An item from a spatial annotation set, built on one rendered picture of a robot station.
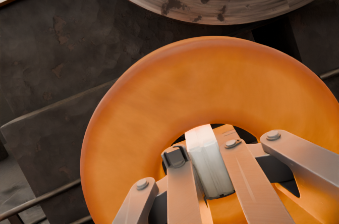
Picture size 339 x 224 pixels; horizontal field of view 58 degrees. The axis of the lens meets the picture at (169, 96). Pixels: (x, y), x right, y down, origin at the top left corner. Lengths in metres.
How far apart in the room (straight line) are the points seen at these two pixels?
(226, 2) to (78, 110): 0.29
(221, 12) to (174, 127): 0.26
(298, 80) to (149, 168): 0.09
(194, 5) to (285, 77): 0.25
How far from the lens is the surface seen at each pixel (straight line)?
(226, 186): 0.16
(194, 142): 0.15
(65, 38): 0.58
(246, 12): 0.41
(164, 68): 0.16
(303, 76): 0.17
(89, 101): 0.52
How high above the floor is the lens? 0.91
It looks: 11 degrees down
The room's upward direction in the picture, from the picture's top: 22 degrees counter-clockwise
